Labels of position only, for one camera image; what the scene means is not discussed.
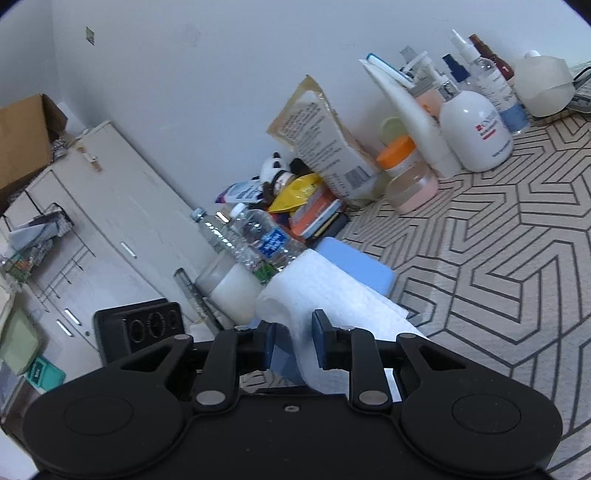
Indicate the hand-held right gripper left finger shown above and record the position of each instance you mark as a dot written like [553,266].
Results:
[271,346]

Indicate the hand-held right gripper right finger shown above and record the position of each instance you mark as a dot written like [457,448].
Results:
[318,341]

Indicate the white cleaning cloth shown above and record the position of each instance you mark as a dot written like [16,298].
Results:
[323,290]

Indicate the blue plastic container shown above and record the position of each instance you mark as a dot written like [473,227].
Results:
[355,267]

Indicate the white frosted jar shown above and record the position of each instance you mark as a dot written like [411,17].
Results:
[231,288]

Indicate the blue label water bottle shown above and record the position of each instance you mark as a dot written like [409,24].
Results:
[270,242]

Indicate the teal packet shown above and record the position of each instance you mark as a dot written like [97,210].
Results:
[45,374]

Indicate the white drawer cabinet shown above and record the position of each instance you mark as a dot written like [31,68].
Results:
[106,217]

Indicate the clear plastic bottle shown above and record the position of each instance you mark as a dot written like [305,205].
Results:
[210,230]

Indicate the green flat box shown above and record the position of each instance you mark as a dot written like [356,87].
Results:
[18,339]

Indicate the stack of books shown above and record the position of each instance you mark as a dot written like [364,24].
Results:
[318,217]

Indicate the yellow packet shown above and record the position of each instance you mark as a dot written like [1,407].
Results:
[295,194]

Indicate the blue white packet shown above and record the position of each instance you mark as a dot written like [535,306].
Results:
[238,191]

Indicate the panda plush toy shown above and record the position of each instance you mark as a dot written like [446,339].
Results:
[274,173]

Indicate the pink tin box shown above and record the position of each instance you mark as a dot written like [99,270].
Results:
[413,194]

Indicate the beige snack bag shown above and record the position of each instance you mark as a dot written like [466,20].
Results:
[323,143]

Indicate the orange lidded jar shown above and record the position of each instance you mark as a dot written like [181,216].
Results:
[397,152]

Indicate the geometric patterned tablecloth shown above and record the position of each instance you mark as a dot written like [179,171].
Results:
[498,240]

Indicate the cardboard box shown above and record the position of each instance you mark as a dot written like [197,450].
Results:
[23,138]

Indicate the white squeeze tube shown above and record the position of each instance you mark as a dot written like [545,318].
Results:
[420,124]

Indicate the white pump bottle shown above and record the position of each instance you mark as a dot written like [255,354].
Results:
[475,134]

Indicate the pink bottle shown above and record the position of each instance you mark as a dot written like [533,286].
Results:
[429,104]

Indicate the clear spray bottle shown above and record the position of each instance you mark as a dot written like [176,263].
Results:
[498,87]

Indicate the brown glass bottle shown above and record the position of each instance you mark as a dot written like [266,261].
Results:
[494,57]

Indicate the white round box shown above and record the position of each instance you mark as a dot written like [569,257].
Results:
[545,85]

